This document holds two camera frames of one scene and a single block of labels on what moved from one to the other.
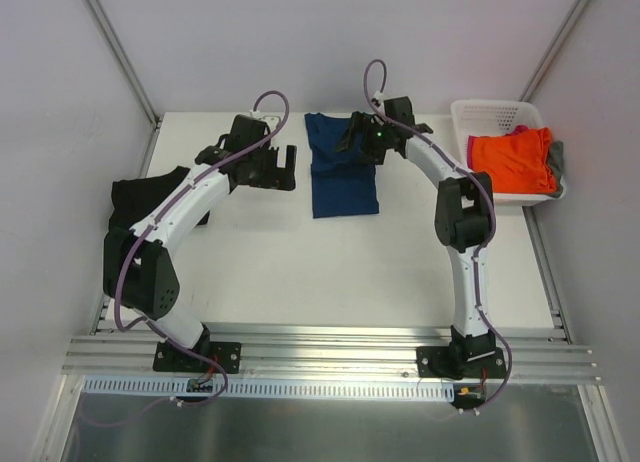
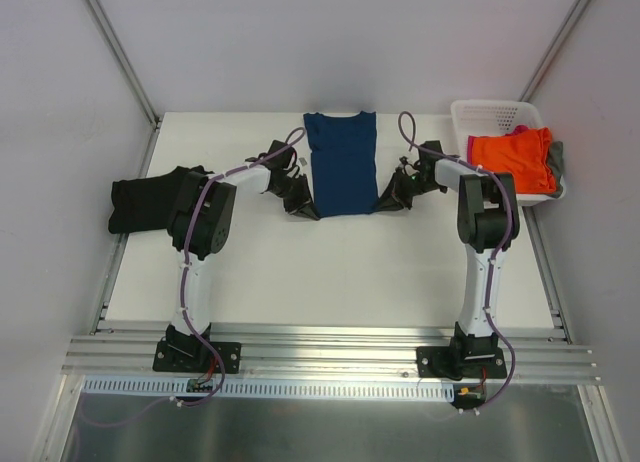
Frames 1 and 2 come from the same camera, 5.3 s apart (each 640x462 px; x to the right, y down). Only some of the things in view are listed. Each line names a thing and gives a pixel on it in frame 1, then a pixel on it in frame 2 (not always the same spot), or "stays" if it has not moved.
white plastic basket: (482, 117) stays
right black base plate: (463, 359) stays
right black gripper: (364, 137) → (403, 186)
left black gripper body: (273, 167) → (293, 190)
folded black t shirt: (133, 198) stays
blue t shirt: (341, 184) stays
